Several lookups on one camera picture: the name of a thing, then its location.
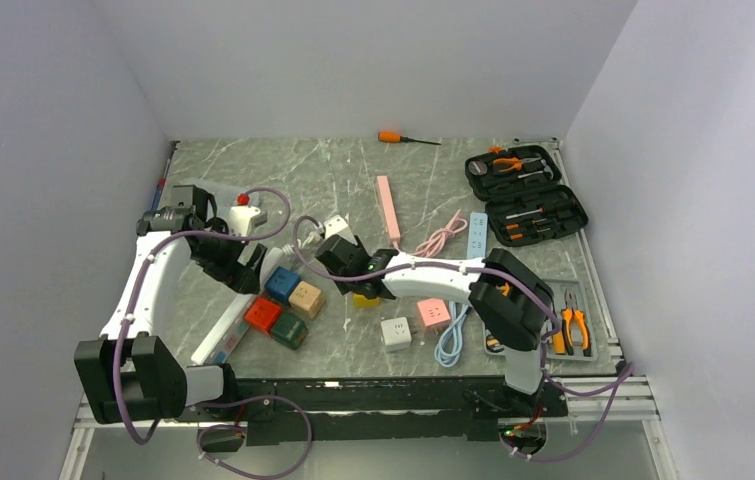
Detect blue cube plug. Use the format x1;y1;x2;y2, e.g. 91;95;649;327
264;266;302;306

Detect light blue cable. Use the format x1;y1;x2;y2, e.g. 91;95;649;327
432;301;472;370

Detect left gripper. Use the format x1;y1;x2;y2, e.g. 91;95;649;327
190;220;266;294

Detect white coiled cord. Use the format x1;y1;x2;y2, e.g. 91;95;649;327
280;229;325;260

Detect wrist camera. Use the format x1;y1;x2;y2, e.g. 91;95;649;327
323;215;357;245
224;193;268;237

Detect black tool case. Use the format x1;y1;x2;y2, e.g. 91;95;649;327
464;145;589;247

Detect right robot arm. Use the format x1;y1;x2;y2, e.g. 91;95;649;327
315;235;559;415

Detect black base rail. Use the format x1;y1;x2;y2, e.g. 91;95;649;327
178;375;568;446

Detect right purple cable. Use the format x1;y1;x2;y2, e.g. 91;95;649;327
290;215;637;464

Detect pink power strip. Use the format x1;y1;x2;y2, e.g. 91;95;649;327
376;175;401;247

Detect orange pliers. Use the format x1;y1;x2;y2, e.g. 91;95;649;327
561;289;593;357

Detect beige cube plug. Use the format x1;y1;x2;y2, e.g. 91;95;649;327
288;280;325;319

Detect clear screw box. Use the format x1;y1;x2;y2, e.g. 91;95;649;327
194;179;243;209

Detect red cube plug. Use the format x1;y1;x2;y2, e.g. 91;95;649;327
243;297;283;336

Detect blue power strip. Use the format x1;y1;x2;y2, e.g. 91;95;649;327
466;212;488;259

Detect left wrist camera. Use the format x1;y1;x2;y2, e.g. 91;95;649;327
224;193;268;237

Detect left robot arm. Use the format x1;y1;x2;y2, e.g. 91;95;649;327
74;185;268;424

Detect green cube plug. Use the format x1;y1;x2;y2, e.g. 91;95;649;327
269;312;309;350

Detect blue pen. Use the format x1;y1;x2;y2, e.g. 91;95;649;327
149;159;171;210

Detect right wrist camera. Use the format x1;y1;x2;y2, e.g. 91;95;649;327
323;215;357;245

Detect pink coiled cable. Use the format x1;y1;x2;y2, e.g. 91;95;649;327
412;210;470;260

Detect grey tool tray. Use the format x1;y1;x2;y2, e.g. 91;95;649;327
471;277;597;362

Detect yellow cube plug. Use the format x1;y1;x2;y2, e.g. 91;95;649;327
352;294;382;309

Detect white power strip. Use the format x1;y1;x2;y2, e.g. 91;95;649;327
190;248;287;366

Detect pink cube plug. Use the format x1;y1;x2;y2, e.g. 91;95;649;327
416;298;451;331

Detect white cube plug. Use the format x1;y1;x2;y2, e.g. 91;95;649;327
380;317;412;352

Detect orange screwdriver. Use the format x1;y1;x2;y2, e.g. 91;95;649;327
377;131;441;146

